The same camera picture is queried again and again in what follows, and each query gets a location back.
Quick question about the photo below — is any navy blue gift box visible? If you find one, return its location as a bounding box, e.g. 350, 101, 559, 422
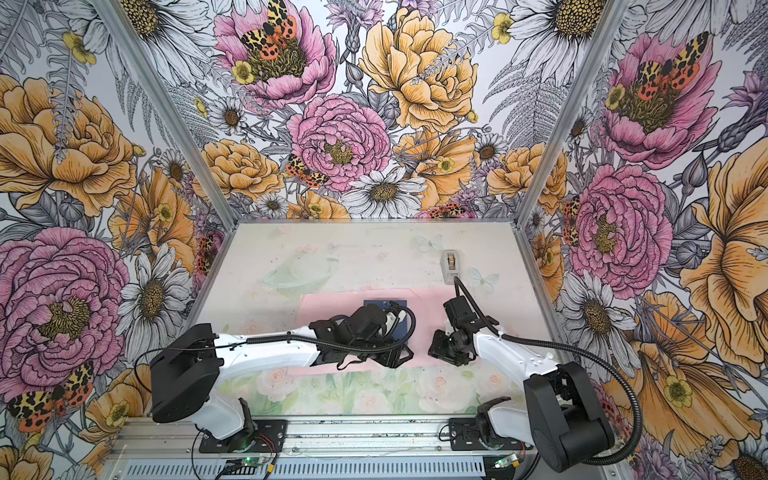
363, 299, 409, 341

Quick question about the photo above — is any pink wrapping paper sheet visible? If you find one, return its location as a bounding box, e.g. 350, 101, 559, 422
295, 285, 455, 369

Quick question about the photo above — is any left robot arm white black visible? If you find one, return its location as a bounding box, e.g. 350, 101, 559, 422
149, 302, 417, 440

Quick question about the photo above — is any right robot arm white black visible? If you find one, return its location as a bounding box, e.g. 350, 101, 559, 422
429, 296, 615, 472

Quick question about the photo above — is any white tape dispenser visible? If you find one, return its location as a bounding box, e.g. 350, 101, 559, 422
440, 250, 460, 285

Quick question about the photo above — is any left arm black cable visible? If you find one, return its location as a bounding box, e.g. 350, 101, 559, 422
133, 302, 418, 385

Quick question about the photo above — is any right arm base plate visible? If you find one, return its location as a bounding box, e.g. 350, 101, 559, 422
447, 416, 525, 451

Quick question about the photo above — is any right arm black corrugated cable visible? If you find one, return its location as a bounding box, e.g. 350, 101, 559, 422
452, 275, 643, 466

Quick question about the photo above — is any white vented cable duct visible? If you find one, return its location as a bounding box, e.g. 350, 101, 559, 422
113, 456, 486, 479

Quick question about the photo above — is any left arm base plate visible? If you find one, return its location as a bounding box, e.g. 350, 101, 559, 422
199, 419, 288, 454

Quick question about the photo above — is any aluminium front rail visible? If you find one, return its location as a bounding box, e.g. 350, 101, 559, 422
107, 415, 619, 460

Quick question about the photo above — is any right aluminium corner post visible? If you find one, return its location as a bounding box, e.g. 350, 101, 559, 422
515, 1, 629, 231

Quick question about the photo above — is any aluminium corner post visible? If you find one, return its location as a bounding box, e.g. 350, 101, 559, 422
515, 1, 629, 231
94, 1, 238, 232

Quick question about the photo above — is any left aluminium corner post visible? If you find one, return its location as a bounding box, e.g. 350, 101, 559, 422
94, 1, 238, 232

